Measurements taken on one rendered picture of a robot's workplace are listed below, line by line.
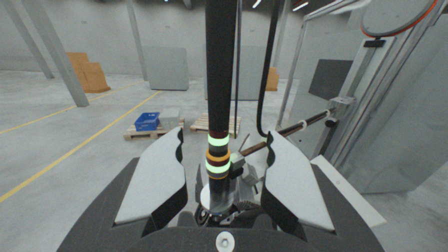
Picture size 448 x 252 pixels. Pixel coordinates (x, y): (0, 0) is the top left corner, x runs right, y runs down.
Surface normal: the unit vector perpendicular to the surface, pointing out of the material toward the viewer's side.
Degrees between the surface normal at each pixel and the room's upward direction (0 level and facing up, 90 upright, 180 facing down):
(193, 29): 90
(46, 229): 0
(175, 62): 90
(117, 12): 90
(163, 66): 90
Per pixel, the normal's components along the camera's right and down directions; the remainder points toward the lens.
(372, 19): -0.82, 0.25
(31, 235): 0.04, -0.88
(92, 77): 0.12, 0.47
